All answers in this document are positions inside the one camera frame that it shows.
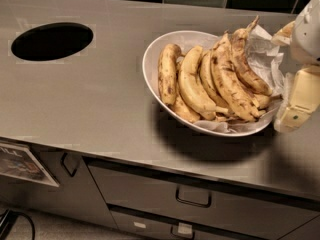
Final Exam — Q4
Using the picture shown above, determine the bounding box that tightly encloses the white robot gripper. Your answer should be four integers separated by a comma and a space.
271, 0, 320, 133

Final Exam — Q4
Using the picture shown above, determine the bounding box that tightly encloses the long brown spotted banana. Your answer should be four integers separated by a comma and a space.
211, 32, 259, 122

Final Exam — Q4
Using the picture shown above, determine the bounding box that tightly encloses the brown banana at back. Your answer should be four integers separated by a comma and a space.
231, 17, 272, 96

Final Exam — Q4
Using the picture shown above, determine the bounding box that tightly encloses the yellow banana middle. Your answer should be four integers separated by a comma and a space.
199, 50, 228, 108

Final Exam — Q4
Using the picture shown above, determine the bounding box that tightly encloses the large yellow banana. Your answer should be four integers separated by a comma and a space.
178, 46, 228, 118

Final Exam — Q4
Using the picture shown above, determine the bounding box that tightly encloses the white oval bowl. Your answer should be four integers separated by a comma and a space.
142, 29, 283, 138

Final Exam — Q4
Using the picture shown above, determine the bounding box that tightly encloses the banana under left bananas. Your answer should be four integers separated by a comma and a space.
170, 86, 201, 123

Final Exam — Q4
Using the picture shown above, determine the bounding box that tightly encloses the spotted banana far left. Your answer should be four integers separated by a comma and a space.
158, 44, 181, 105

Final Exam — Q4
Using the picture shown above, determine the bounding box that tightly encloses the white crumpled paper liner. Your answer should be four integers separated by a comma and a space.
192, 26, 284, 137

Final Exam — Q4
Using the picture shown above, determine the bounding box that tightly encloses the round hole in counter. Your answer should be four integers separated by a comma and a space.
11, 22, 94, 61

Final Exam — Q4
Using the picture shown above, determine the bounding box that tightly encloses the poster on cabinet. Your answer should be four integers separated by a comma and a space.
0, 142, 59, 187

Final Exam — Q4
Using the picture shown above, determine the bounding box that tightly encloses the upper drawer with handle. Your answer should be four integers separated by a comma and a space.
88, 160, 319, 240

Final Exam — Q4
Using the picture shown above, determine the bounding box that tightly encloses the drawer with handle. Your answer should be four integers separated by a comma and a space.
110, 206, 259, 240
88, 160, 319, 240

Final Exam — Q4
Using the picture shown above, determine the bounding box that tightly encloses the lower drawer with handle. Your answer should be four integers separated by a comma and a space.
110, 206, 259, 240

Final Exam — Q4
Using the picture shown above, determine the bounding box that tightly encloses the cabinet door with handle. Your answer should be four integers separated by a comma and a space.
0, 145, 116, 228

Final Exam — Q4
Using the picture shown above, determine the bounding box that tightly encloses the black cable on floor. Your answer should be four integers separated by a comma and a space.
0, 209, 36, 240

